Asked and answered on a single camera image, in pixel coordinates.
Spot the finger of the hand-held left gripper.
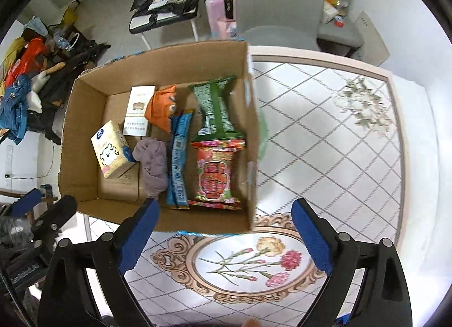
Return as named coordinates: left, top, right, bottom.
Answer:
left=5, top=188, right=42, bottom=220
left=30, top=195, right=77, bottom=239

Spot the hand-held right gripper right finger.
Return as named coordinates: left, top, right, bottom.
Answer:
left=291, top=198, right=413, bottom=327

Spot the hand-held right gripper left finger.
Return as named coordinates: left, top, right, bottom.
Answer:
left=37, top=197, right=161, bottom=327

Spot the purple sock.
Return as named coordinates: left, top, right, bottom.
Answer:
left=132, top=138, right=168, bottom=199

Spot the yellow white tissue pack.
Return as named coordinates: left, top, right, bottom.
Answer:
left=91, top=120, right=134, bottom=178

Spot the blue stick packet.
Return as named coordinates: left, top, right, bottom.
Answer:
left=166, top=109, right=195, bottom=210

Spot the red snack packet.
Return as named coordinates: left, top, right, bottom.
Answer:
left=188, top=138, right=247, bottom=210

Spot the cardboard box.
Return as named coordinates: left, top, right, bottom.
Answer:
left=57, top=40, right=262, bottom=234

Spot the white card pack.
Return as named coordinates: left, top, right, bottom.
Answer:
left=123, top=86, right=157, bottom=137

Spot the orange snack packet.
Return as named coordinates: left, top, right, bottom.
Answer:
left=145, top=84, right=178, bottom=133

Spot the green snack packet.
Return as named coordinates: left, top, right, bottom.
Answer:
left=188, top=76, right=245, bottom=142

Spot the blue garment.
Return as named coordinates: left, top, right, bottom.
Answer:
left=0, top=75, right=33, bottom=144

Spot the floral printed tablecloth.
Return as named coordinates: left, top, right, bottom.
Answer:
left=85, top=46, right=405, bottom=327

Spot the red plastic bag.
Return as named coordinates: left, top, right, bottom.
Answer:
left=5, top=38, right=48, bottom=88

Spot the pile of clothes and bags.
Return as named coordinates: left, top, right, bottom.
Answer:
left=28, top=30, right=112, bottom=144

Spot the yellow garment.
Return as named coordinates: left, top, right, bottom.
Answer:
left=2, top=36, right=28, bottom=66

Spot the light blue cloth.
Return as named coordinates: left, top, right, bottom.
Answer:
left=23, top=16, right=49, bottom=36

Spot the yellow bag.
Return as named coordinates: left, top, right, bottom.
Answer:
left=62, top=4, right=81, bottom=26

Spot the white flat panel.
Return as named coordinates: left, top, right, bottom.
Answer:
left=351, top=10, right=390, bottom=67

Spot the black bag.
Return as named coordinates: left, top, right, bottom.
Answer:
left=129, top=0, right=203, bottom=34

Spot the white plastic bag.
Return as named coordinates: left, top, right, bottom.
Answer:
left=323, top=0, right=350, bottom=24

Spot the pink suitcase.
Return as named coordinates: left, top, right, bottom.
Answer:
left=204, top=0, right=236, bottom=40

